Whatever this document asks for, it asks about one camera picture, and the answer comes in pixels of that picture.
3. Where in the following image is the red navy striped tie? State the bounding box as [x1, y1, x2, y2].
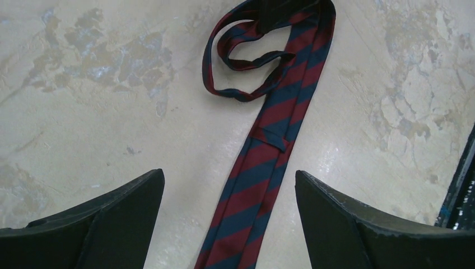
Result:
[195, 1, 336, 268]

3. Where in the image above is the black mounting base plate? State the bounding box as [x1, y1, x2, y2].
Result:
[435, 130, 474, 230]

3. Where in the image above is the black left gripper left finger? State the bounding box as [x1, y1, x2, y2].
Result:
[1, 169, 165, 268]

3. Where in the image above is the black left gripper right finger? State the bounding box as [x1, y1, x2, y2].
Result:
[295, 170, 474, 268]

